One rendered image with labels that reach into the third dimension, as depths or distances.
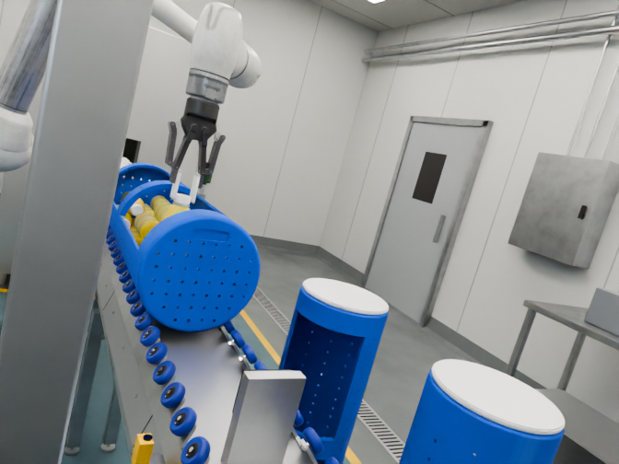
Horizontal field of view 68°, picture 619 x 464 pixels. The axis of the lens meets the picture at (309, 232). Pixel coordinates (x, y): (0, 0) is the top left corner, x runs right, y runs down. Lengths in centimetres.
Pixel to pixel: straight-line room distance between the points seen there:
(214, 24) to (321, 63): 574
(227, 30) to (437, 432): 95
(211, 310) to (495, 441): 66
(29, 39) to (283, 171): 534
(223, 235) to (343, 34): 608
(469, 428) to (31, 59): 143
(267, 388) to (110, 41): 52
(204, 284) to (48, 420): 68
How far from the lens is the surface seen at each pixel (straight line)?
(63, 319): 42
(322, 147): 686
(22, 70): 157
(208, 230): 106
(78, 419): 222
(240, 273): 112
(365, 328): 137
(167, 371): 92
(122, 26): 39
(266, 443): 80
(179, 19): 131
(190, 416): 80
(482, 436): 102
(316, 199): 694
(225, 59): 110
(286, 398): 76
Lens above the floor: 141
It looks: 9 degrees down
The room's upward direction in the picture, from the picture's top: 15 degrees clockwise
